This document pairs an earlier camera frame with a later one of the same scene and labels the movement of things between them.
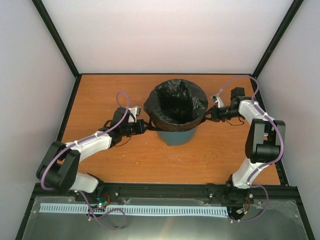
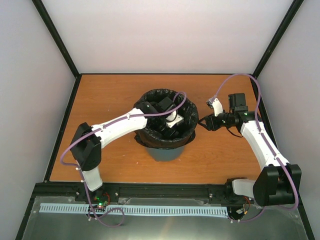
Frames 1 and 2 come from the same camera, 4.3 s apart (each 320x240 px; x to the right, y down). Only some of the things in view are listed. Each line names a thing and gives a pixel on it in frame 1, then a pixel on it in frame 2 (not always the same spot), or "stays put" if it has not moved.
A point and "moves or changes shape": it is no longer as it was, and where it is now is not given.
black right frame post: [291, 14] stays put
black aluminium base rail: [279, 192] stays put
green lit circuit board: [102, 201] stays put
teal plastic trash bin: [174, 138] -> [165, 154]
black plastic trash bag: [176, 105] moves or changes shape
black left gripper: [141, 130] -> [172, 134]
